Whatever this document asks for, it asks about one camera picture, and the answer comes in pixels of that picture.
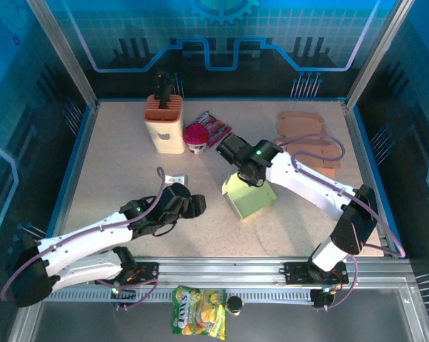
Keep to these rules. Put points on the light green paper box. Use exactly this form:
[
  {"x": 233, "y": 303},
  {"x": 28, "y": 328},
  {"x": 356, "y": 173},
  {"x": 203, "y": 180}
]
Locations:
[{"x": 252, "y": 201}]

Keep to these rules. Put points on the orange paper box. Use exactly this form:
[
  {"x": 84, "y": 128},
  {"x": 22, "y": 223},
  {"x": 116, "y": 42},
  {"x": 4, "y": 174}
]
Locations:
[{"x": 300, "y": 123}]

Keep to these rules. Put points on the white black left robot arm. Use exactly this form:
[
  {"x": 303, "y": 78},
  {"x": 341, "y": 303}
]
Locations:
[{"x": 86, "y": 235}]

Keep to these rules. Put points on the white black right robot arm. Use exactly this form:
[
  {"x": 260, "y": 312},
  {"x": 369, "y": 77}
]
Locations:
[{"x": 300, "y": 178}]

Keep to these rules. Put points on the pink snack packet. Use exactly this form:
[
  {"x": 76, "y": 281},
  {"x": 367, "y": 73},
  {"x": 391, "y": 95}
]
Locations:
[{"x": 218, "y": 128}]

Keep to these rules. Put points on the yogurt cup pink lid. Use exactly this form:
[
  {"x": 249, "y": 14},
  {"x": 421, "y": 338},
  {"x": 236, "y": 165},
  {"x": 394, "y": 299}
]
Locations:
[{"x": 196, "y": 137}]

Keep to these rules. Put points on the beige knife block orange top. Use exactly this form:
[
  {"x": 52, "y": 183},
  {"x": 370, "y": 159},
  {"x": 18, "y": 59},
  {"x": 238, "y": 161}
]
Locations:
[{"x": 164, "y": 135}]

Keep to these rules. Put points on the black connector module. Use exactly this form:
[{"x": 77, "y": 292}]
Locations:
[
  {"x": 323, "y": 297},
  {"x": 123, "y": 297}
]

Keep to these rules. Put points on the yellow green candy bag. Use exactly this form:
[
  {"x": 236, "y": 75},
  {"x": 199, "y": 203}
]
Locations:
[{"x": 198, "y": 311}]

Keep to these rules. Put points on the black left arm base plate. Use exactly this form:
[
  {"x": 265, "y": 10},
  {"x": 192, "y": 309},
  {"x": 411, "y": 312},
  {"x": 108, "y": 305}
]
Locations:
[{"x": 148, "y": 270}]

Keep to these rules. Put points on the aluminium front rail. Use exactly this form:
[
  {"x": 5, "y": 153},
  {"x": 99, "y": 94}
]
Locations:
[{"x": 218, "y": 267}]

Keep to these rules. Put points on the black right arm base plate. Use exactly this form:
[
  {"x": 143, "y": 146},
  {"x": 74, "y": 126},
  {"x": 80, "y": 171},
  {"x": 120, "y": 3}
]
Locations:
[{"x": 294, "y": 272}]

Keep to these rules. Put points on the aluminium frame post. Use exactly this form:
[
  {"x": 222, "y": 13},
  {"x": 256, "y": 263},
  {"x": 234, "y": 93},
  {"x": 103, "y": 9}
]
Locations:
[
  {"x": 377, "y": 53},
  {"x": 65, "y": 53}
]

